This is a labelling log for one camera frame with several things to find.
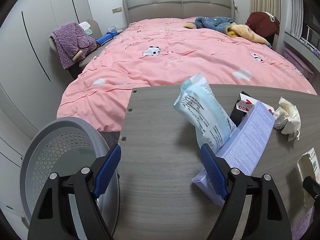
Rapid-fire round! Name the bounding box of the grey upholstered headboard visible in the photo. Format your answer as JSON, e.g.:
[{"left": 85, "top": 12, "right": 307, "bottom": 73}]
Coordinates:
[{"left": 123, "top": 0, "right": 235, "bottom": 24}]

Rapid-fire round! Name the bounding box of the grey perforated trash basket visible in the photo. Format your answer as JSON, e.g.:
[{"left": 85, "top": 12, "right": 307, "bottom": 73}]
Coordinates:
[{"left": 20, "top": 117, "right": 117, "bottom": 221}]

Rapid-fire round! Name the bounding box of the purple fleece garment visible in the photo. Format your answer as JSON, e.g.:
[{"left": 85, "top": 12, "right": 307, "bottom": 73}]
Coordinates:
[{"left": 51, "top": 22, "right": 97, "bottom": 69}]

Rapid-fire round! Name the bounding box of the blue folded item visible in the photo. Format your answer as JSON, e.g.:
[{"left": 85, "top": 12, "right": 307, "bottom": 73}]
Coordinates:
[{"left": 95, "top": 30, "right": 118, "bottom": 46}]

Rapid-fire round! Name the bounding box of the purple long carton box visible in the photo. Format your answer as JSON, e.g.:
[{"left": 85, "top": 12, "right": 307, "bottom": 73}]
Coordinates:
[{"left": 192, "top": 101, "right": 274, "bottom": 206}]

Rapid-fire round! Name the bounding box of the white wardrobe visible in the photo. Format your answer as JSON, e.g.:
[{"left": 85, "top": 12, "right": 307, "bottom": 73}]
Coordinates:
[{"left": 0, "top": 0, "right": 93, "bottom": 170}]

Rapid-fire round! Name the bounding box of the grey bedside chair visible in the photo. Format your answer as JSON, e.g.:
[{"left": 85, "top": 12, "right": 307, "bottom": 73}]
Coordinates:
[{"left": 48, "top": 19, "right": 109, "bottom": 79}]

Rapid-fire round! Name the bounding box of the yellow blanket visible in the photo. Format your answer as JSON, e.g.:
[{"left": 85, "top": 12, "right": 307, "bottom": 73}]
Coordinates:
[{"left": 226, "top": 24, "right": 271, "bottom": 48}]

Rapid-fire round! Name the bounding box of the dark red garment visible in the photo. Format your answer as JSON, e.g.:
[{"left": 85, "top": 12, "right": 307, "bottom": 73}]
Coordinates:
[{"left": 246, "top": 11, "right": 280, "bottom": 37}]

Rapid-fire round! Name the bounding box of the white wipes packet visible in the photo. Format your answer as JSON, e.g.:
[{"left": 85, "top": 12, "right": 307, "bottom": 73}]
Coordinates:
[{"left": 79, "top": 21, "right": 93, "bottom": 35}]

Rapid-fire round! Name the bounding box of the crumpled cream paper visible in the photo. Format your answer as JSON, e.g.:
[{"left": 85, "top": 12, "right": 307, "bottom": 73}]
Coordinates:
[{"left": 273, "top": 97, "right": 302, "bottom": 141}]

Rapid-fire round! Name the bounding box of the light blue wipes pack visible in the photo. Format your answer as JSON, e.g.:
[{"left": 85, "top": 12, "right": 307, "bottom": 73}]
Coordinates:
[{"left": 174, "top": 73, "right": 236, "bottom": 153}]

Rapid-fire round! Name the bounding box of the green white medicine box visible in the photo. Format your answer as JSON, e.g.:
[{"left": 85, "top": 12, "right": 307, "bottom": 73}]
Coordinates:
[{"left": 297, "top": 148, "right": 320, "bottom": 184}]

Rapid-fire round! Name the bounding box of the pink bed quilt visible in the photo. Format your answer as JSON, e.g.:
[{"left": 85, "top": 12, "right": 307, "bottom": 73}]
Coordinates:
[{"left": 56, "top": 18, "right": 315, "bottom": 132}]

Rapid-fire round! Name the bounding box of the black small object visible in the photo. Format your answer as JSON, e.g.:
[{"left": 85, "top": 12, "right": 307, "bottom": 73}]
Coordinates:
[{"left": 229, "top": 104, "right": 247, "bottom": 127}]

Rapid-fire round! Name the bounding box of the blue fleece garment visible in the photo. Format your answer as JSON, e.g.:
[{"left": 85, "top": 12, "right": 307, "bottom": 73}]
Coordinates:
[{"left": 183, "top": 16, "right": 235, "bottom": 34}]

